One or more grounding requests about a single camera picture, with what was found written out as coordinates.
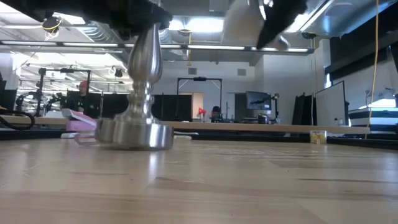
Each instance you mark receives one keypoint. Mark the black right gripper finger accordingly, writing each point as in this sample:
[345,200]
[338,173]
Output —
[280,21]

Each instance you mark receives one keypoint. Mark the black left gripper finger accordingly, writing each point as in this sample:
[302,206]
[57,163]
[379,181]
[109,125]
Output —
[140,17]

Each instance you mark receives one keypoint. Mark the silver metal lamp base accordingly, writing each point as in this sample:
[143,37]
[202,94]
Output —
[143,93]

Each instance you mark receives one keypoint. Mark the black ceiling mounted device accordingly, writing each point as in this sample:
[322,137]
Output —
[51,26]

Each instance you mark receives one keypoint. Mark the long ceiling light bar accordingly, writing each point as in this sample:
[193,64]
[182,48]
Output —
[217,47]

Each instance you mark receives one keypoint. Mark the dark computer monitor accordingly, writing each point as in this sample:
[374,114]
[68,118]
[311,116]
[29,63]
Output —
[258,100]

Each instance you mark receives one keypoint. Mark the black folded panels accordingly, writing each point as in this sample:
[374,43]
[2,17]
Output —
[303,109]

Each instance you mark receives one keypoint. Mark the person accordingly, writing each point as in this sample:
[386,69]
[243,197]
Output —
[84,99]
[216,113]

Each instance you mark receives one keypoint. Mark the black partition panels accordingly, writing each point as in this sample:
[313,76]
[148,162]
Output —
[174,107]

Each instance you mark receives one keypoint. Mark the white board panel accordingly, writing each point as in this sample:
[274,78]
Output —
[330,104]

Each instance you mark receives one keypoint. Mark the long light wooden desk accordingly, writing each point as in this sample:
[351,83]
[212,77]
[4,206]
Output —
[280,127]

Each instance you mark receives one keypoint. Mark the pink and white stapler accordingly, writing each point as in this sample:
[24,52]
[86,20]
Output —
[79,124]

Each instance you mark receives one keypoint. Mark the small cup with yellow contents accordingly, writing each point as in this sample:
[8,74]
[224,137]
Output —
[318,137]

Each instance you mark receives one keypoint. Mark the black and white striped box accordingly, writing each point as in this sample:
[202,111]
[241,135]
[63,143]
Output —
[373,119]

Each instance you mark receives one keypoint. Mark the black metal frame stand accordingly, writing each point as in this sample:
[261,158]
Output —
[40,90]

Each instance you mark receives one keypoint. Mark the black table edge rail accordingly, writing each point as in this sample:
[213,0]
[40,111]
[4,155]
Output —
[360,143]

